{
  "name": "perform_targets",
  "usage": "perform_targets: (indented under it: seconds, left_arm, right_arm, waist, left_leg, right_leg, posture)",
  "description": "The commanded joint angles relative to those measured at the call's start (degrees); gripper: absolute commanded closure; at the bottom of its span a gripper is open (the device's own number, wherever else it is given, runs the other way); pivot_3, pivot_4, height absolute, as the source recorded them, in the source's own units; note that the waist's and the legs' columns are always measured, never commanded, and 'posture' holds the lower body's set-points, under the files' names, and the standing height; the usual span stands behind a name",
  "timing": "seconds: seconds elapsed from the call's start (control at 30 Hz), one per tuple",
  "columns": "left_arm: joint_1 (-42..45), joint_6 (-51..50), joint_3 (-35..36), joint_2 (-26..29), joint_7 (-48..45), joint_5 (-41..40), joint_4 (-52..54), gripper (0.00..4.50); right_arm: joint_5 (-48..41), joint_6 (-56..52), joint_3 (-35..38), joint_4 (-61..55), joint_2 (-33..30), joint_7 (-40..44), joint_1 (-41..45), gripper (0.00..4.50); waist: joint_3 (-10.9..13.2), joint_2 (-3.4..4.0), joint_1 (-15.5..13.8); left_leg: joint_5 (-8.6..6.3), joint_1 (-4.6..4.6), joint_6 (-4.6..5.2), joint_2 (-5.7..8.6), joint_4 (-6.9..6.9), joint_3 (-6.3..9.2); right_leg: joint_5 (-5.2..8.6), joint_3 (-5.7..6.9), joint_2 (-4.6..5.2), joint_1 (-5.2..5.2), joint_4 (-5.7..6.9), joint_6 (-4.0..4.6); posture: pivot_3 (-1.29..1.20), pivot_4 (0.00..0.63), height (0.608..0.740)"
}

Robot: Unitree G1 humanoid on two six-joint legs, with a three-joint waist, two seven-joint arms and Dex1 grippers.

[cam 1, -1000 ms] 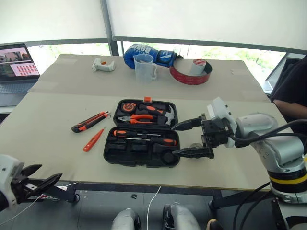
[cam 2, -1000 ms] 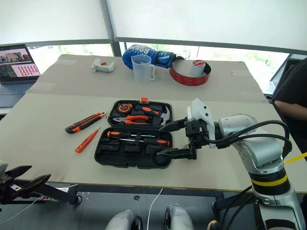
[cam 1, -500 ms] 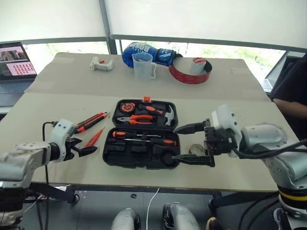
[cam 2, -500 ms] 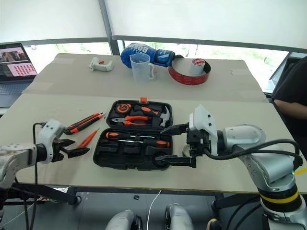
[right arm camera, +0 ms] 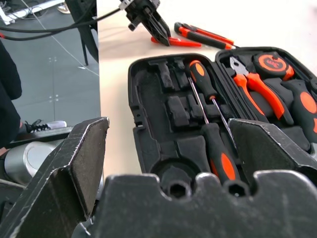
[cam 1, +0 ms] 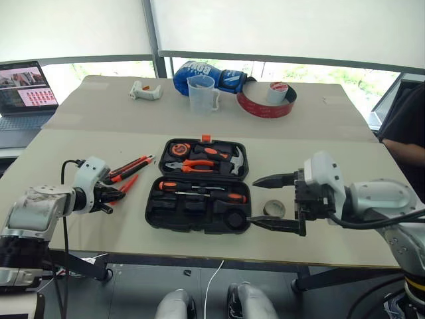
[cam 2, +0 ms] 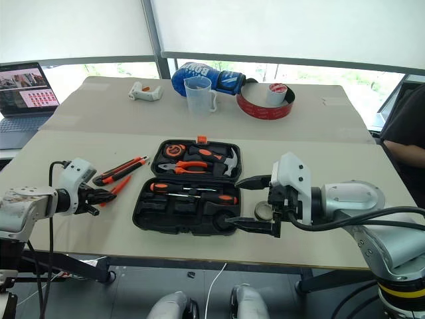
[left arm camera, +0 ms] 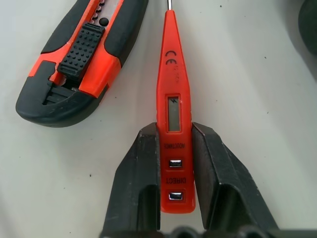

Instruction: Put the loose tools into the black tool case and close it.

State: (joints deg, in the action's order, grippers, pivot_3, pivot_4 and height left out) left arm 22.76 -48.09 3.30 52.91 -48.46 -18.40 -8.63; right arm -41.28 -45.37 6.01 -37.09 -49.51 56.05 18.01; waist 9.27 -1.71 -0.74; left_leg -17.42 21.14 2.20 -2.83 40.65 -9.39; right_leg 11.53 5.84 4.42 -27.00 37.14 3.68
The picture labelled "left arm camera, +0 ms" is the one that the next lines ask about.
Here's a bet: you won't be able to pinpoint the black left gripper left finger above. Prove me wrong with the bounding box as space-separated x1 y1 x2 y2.
103 121 161 233

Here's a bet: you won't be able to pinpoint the orange and black utility knife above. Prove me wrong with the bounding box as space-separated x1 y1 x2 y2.
15 0 150 128

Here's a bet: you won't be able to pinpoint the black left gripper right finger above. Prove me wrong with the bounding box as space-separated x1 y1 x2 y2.
192 121 280 232

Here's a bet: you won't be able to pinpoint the orange voltage tester pen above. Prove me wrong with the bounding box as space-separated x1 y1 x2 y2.
156 0 196 214

